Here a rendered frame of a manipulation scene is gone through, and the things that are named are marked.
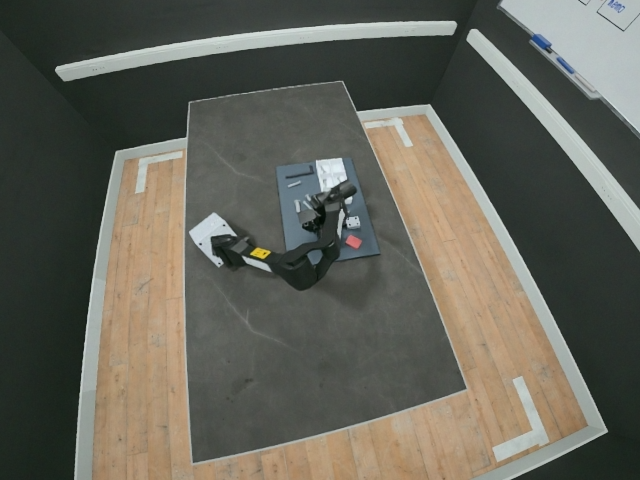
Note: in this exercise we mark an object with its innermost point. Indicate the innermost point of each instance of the red flat rectangular block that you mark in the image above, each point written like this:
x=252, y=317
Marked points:
x=353, y=242

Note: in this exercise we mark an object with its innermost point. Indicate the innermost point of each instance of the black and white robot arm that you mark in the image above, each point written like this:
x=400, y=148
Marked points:
x=294, y=266

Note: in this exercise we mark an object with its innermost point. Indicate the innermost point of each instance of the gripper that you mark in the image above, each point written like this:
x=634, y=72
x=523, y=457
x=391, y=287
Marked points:
x=321, y=218

